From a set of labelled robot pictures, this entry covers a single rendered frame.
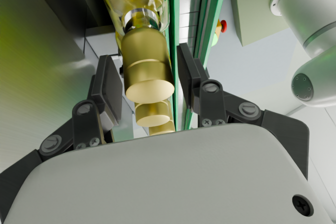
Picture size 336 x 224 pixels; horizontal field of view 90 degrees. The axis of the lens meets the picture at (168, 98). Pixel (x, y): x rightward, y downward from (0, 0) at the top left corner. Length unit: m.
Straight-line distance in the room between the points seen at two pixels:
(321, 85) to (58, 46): 0.43
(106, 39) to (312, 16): 0.48
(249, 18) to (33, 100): 0.56
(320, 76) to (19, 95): 0.43
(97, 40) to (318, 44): 0.51
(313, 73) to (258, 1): 0.26
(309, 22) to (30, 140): 0.55
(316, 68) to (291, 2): 0.22
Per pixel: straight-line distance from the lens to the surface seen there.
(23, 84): 0.21
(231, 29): 0.72
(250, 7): 0.58
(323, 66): 0.40
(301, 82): 0.43
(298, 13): 0.55
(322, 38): 0.51
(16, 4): 0.25
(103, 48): 0.49
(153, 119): 0.16
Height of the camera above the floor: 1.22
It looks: 26 degrees down
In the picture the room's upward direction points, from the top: 170 degrees clockwise
